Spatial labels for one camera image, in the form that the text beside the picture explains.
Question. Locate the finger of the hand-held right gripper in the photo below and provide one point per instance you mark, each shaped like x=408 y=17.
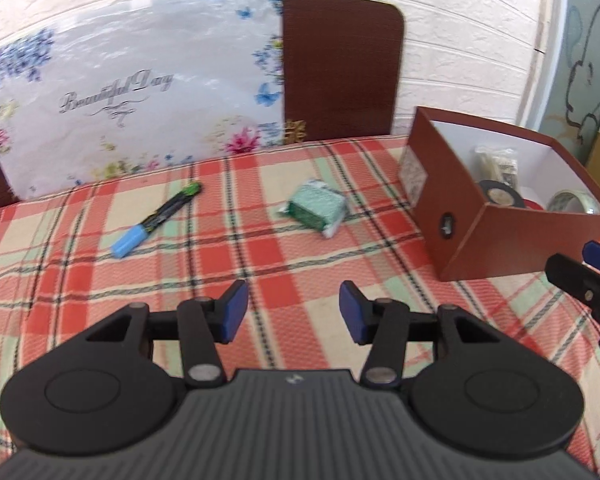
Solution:
x=575 y=272

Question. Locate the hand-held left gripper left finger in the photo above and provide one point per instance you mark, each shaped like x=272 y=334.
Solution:
x=235 y=310

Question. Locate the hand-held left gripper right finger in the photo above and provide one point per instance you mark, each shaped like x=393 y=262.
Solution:
x=352 y=312

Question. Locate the brown cardboard box white inside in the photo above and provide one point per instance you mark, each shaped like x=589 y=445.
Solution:
x=485 y=240

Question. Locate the red plaid blanket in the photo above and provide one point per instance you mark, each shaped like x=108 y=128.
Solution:
x=260 y=270

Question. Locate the clear tape roll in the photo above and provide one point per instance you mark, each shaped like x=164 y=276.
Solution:
x=575 y=202

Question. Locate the red object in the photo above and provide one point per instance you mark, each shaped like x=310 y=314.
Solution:
x=534 y=204

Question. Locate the black tape roll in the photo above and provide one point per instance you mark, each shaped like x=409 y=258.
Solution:
x=502 y=194

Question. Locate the green tissue packet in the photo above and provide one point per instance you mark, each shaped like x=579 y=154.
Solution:
x=315 y=205

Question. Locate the black marker with blue cap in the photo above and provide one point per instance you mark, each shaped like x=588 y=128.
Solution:
x=155 y=217

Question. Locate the clear plastic packet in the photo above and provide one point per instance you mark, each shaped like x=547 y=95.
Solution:
x=497 y=165

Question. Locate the glass door with cartoon drawing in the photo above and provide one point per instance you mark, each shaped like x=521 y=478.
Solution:
x=585 y=60

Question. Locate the floral printed headboard panel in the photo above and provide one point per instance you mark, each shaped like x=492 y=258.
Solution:
x=130 y=95

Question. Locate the brown headboard panel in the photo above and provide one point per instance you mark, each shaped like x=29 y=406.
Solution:
x=340 y=65

